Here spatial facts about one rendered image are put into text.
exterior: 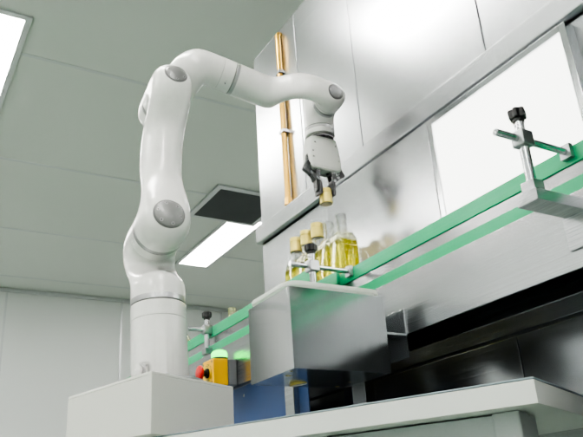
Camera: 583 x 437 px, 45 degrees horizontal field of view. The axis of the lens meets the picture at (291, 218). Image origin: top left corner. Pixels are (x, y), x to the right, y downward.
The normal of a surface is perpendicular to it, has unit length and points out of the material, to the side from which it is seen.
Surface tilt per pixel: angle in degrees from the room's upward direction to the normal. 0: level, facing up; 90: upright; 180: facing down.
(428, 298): 90
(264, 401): 90
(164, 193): 60
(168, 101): 126
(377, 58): 90
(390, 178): 90
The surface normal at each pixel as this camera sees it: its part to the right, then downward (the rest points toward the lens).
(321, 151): 0.44, -0.36
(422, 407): -0.58, -0.29
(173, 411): 0.81, -0.27
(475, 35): -0.86, -0.14
